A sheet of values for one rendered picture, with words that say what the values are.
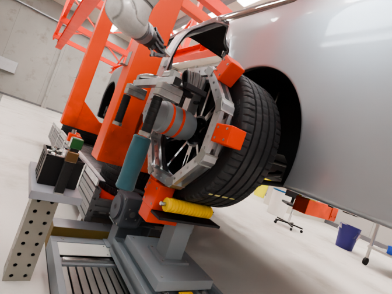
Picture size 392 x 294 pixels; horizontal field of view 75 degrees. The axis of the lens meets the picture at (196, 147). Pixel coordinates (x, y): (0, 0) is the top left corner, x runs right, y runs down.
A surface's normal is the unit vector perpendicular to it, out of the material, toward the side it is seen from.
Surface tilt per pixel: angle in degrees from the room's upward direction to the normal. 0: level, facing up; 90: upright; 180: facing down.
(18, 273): 90
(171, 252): 90
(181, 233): 90
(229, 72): 125
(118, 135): 90
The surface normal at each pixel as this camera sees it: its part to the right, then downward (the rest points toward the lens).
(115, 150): 0.54, 0.18
